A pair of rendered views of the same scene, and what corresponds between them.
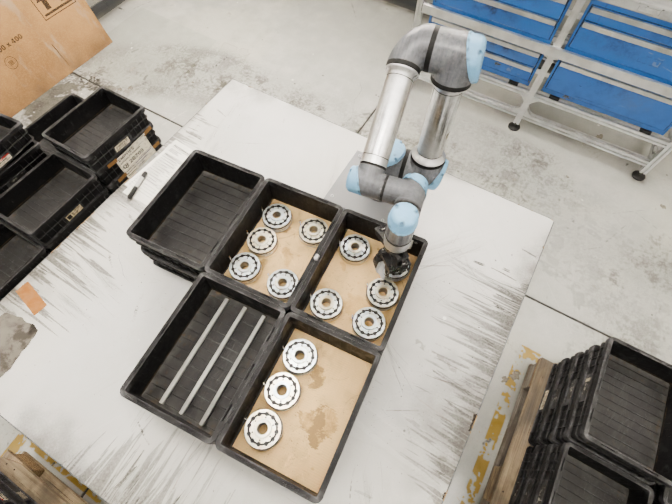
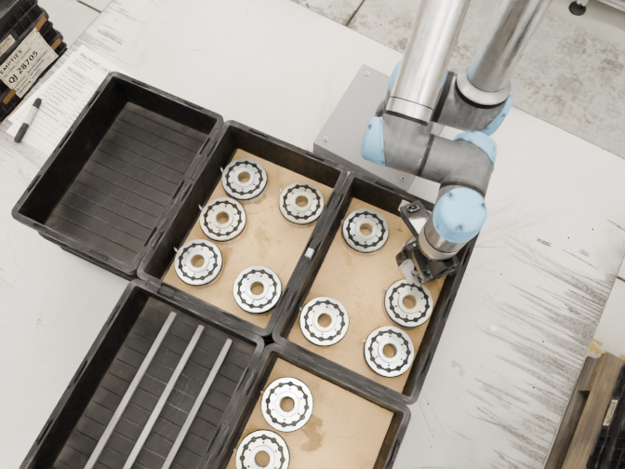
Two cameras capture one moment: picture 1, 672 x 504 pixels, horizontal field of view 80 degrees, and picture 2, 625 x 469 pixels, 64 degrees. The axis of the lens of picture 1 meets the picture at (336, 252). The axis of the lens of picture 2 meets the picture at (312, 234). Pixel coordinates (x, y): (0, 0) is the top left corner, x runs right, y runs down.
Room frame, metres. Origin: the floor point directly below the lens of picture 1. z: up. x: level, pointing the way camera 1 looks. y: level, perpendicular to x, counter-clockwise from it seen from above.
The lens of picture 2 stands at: (0.28, 0.07, 1.91)
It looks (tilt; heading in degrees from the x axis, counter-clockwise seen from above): 71 degrees down; 358
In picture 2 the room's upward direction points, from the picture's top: 3 degrees clockwise
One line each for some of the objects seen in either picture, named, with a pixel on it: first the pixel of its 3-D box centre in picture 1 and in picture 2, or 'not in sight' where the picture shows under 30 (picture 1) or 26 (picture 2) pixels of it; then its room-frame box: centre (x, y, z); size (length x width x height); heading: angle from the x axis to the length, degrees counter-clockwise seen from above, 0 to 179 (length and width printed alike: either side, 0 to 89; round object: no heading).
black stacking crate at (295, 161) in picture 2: (278, 246); (249, 230); (0.64, 0.19, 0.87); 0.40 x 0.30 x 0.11; 156
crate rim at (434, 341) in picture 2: (361, 275); (379, 280); (0.52, -0.08, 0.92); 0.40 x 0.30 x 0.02; 156
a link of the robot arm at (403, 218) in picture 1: (402, 223); (455, 220); (0.56, -0.17, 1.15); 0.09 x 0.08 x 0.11; 161
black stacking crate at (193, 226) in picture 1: (203, 214); (130, 177); (0.77, 0.46, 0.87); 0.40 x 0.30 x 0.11; 156
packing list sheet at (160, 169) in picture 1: (167, 173); (72, 101); (1.07, 0.71, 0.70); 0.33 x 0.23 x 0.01; 150
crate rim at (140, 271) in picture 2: (276, 238); (246, 221); (0.64, 0.19, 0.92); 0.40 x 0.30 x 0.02; 156
